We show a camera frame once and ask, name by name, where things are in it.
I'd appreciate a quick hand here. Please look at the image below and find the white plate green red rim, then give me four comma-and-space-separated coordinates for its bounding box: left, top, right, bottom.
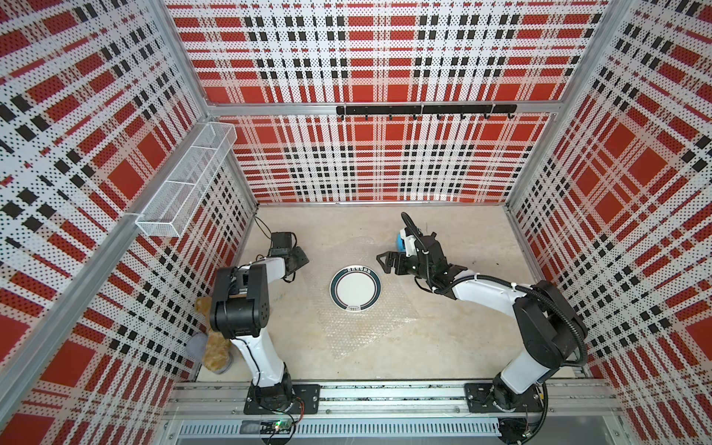
329, 265, 382, 313

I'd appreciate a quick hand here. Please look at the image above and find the brown teddy bear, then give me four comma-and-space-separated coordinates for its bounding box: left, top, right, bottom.
195, 296, 233, 375

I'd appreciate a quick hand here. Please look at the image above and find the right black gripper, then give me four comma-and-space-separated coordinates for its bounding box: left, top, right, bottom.
376, 250, 432, 281

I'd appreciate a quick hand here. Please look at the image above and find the green circuit board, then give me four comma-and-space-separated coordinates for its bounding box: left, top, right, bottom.
239, 420, 295, 438

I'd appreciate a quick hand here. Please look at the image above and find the black wall hook rail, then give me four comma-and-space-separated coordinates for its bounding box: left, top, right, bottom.
336, 104, 518, 118

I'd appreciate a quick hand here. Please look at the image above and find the clear bubble wrap sheet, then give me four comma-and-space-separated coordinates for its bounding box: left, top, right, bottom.
304, 237, 419, 360

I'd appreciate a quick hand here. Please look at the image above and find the blue tape dispenser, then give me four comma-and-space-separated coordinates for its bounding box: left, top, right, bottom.
396, 233, 406, 252

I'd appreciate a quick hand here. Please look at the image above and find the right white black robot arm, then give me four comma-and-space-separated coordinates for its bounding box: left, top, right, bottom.
376, 222, 588, 413

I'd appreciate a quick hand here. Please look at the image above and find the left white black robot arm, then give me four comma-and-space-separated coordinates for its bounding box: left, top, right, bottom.
209, 232, 321, 416

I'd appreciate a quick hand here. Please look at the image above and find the grey blue slipper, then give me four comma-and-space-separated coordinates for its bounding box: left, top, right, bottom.
185, 333, 208, 370

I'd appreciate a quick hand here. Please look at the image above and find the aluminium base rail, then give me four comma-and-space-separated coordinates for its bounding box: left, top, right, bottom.
156, 379, 634, 444

